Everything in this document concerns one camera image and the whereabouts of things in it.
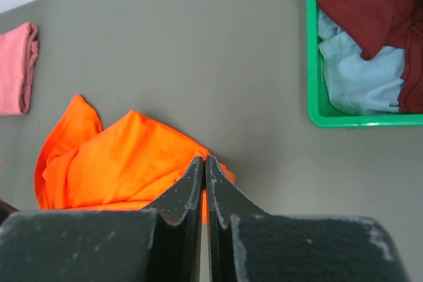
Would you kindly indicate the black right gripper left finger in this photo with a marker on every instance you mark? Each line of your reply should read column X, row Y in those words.
column 157, row 243

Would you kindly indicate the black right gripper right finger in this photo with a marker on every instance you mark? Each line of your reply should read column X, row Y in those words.
column 248, row 244

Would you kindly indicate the orange t-shirt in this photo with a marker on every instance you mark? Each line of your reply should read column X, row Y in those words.
column 123, row 167

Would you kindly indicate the green plastic bin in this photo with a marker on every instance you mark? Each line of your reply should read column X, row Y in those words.
column 319, row 109

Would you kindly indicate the light blue t-shirt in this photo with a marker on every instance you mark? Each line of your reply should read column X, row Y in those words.
column 355, row 86

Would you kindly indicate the folded pink t-shirt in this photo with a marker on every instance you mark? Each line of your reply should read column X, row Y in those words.
column 19, row 53

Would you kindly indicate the maroon t-shirt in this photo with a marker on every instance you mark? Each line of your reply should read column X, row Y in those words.
column 374, row 24

